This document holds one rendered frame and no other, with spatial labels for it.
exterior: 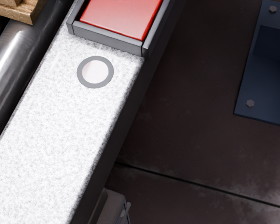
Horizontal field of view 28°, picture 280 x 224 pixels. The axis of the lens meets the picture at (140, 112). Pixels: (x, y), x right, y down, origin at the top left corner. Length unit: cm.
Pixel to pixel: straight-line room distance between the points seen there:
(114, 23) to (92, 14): 2
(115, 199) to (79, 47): 14
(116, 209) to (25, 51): 16
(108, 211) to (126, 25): 17
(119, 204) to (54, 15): 18
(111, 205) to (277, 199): 93
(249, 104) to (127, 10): 101
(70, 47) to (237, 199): 96
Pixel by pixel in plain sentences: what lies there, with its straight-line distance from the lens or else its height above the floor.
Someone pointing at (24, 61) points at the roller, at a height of 91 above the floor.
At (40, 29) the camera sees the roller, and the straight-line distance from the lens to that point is 51.
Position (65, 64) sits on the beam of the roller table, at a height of 92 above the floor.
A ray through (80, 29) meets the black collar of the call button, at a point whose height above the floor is 93.
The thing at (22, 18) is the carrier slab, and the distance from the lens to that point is 50.
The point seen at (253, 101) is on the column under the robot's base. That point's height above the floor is 1.
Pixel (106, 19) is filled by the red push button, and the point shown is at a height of 93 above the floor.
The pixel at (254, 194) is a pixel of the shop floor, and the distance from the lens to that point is 141.
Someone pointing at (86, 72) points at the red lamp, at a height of 92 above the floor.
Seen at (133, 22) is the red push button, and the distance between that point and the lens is 48.
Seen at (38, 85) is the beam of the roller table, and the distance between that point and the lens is 48.
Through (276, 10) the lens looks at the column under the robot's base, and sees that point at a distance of 164.
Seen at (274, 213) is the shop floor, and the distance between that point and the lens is 140.
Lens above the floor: 132
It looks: 64 degrees down
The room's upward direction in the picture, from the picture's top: 5 degrees counter-clockwise
